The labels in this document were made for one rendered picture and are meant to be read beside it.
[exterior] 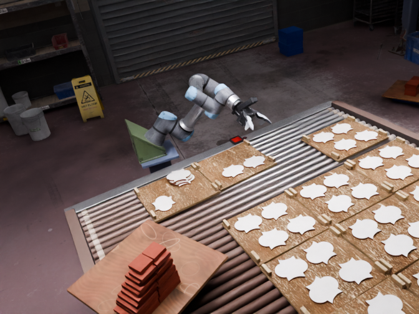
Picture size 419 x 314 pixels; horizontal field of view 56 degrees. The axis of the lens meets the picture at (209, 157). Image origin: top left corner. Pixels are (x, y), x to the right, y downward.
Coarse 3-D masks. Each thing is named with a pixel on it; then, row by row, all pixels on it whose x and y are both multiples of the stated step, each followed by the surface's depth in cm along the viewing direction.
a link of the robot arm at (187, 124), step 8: (208, 80) 250; (208, 88) 250; (208, 96) 253; (192, 112) 266; (200, 112) 264; (184, 120) 273; (192, 120) 270; (176, 128) 276; (184, 128) 273; (192, 128) 277; (176, 136) 279; (184, 136) 278
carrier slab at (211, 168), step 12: (240, 144) 267; (216, 156) 258; (228, 156) 256; (240, 156) 254; (252, 156) 252; (264, 156) 250; (204, 168) 249; (216, 168) 247; (252, 168) 241; (264, 168) 239; (228, 180) 234; (240, 180) 233
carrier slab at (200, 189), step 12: (192, 168) 251; (204, 180) 238; (144, 192) 237; (156, 192) 236; (168, 192) 234; (180, 192) 232; (192, 192) 230; (204, 192) 228; (216, 192) 226; (144, 204) 227; (180, 204) 222; (192, 204) 221; (168, 216) 216
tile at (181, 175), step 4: (176, 172) 243; (180, 172) 242; (184, 172) 242; (188, 172) 241; (168, 176) 240; (172, 176) 240; (176, 176) 239; (180, 176) 238; (184, 176) 238; (188, 176) 238; (172, 180) 237; (176, 180) 236; (180, 180) 236; (184, 180) 236
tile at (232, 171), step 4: (232, 164) 246; (224, 168) 244; (228, 168) 243; (232, 168) 242; (236, 168) 242; (240, 168) 241; (224, 172) 240; (228, 172) 240; (232, 172) 239; (236, 172) 238; (240, 172) 238; (224, 176) 237; (228, 176) 236; (232, 176) 236
